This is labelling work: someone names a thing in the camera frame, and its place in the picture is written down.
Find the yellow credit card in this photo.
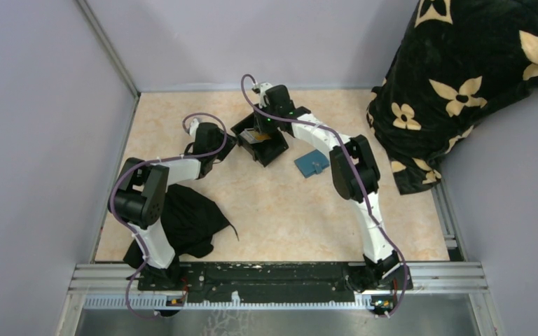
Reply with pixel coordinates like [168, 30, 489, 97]
[255, 134, 271, 142]

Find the black card tray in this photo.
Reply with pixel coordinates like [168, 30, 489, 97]
[230, 113, 289, 167]

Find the blue card holder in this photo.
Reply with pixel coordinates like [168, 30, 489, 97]
[294, 150, 330, 179]

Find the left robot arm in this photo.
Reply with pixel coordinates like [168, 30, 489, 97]
[108, 119, 237, 290]

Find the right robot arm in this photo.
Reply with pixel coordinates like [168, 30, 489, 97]
[251, 82, 409, 288]

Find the grey card stack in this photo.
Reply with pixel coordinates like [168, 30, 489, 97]
[240, 128, 263, 144]

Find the black cloth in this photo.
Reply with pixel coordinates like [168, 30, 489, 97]
[123, 183, 240, 270]

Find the black floral blanket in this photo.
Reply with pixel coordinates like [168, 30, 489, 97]
[366, 1, 538, 195]

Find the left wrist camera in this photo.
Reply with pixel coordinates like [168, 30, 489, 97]
[188, 118, 201, 138]

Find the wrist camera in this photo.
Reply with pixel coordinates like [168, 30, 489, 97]
[252, 82, 273, 109]
[188, 118, 201, 138]

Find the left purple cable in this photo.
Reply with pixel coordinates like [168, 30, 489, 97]
[110, 112, 229, 321]

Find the purple cable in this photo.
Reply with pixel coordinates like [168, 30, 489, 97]
[110, 112, 229, 321]
[240, 73, 411, 319]

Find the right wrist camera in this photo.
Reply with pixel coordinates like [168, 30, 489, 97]
[252, 82, 273, 109]

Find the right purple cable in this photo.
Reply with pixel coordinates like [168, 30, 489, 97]
[240, 73, 411, 319]

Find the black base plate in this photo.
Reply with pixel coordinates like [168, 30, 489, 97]
[137, 262, 413, 304]

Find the aluminium frame rail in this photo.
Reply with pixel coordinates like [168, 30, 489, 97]
[69, 262, 489, 311]

